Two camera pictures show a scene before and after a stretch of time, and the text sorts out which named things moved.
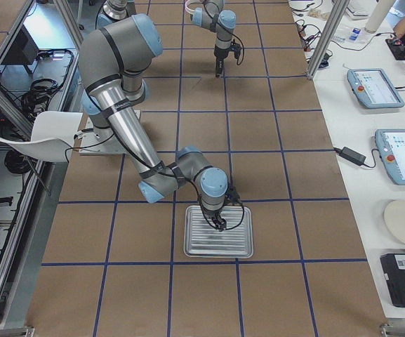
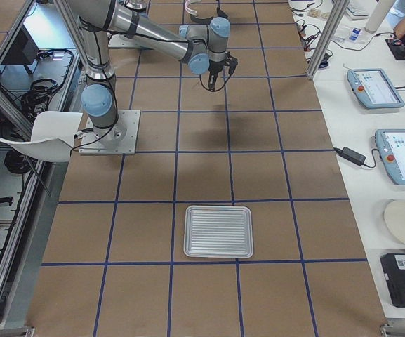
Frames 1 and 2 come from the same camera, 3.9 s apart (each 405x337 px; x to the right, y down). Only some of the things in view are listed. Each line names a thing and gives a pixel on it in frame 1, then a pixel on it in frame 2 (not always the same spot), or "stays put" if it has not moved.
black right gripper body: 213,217 -> 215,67
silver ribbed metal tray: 203,240 stays put
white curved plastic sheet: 52,135 stays put
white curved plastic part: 187,3 stays put
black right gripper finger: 223,225 -> 212,81
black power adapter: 351,155 stays put
